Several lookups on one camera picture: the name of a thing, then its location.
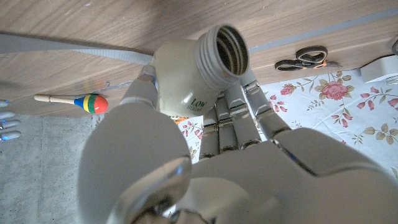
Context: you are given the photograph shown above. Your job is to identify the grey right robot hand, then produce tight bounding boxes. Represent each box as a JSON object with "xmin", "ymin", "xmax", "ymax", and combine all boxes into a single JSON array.
[{"xmin": 0, "ymin": 99, "xmax": 22, "ymax": 141}]

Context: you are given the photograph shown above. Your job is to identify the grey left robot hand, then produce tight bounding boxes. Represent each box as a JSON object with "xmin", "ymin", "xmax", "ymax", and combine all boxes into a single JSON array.
[{"xmin": 77, "ymin": 65, "xmax": 398, "ymax": 224}]

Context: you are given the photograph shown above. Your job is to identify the grey duct tape roll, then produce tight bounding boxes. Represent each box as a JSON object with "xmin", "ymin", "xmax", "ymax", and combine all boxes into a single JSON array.
[{"xmin": 0, "ymin": 32, "xmax": 154, "ymax": 65}]

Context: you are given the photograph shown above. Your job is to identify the beige bottle with yellow label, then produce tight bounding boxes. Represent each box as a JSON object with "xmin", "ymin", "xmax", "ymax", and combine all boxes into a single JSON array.
[{"xmin": 154, "ymin": 24, "xmax": 249, "ymax": 118}]

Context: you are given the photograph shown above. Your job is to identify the black orange scissors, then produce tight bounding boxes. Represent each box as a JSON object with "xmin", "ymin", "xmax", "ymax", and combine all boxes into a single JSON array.
[{"xmin": 274, "ymin": 45, "xmax": 343, "ymax": 72}]

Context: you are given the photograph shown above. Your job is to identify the floral backdrop cloth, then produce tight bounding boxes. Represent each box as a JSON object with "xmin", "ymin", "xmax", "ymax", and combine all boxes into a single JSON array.
[{"xmin": 172, "ymin": 70, "xmax": 398, "ymax": 180}]

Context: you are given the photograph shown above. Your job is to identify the colourful striped wooden maraca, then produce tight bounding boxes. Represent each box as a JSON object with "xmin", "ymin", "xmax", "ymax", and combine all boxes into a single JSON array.
[{"xmin": 34, "ymin": 93, "xmax": 109, "ymax": 114}]

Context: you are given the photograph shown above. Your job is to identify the white power strip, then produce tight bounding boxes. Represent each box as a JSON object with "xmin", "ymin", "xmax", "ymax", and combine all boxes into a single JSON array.
[{"xmin": 360, "ymin": 55, "xmax": 398, "ymax": 83}]

